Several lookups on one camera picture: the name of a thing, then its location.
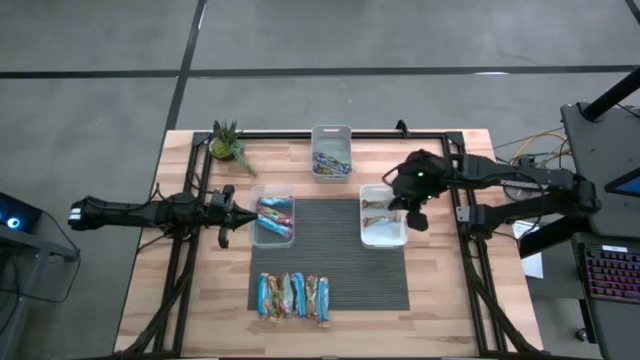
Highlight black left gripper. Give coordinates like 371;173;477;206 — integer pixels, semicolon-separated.
208;184;260;250

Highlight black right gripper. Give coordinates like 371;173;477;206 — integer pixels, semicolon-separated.
382;148;454;232

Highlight red silver chocolate chip bar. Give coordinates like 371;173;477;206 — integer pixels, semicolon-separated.
255;205;295;227

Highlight blue red-ended granola bar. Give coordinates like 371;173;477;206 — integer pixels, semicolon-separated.
258;196;295;210

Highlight yellow brown Chewy granola bar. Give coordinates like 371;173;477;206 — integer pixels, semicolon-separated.
361;198;397;212

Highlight brown blue granola bar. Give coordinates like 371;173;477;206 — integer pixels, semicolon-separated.
361;214;402;230

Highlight blue granola bar orange end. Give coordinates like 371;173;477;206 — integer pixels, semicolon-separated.
256;272;271;318

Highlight dark purple granola bar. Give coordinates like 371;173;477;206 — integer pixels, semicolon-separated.
312;162;351;177

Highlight blue yellow silver granola bar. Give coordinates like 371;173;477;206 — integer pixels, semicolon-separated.
317;277;332;329

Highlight clear translucent plastic bin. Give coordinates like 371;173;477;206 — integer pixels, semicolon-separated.
249;184;297;250

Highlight potted succulent plant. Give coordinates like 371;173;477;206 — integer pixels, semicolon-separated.
208;119;259;177

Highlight large white plastic bin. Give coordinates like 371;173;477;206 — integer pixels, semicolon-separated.
359;183;409;250

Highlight grey woven table mat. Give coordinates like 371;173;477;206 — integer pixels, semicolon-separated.
247;198;411;312

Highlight small white plastic bin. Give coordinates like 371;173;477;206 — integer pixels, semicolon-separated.
310;124;353;185

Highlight white paper sheet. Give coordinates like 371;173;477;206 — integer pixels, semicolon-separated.
510;219;545;280

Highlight dark grey workstation desk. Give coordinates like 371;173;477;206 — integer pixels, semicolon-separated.
559;102;640;239

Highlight grey side stand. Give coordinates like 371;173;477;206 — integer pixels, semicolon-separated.
0;227;81;360

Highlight black tablet screen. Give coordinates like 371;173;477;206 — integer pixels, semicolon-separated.
603;167;640;199

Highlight black metal pole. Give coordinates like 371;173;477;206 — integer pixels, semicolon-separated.
582;67;640;122

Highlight black backlit keyboard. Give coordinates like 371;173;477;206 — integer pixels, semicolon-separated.
582;244;640;305

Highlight black computer with blue light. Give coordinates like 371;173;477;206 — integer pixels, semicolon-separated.
0;192;44;234

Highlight grey keyboard desk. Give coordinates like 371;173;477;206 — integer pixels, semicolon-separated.
569;232;640;360

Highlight silver metal bracket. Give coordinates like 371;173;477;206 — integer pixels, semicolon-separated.
454;204;476;225

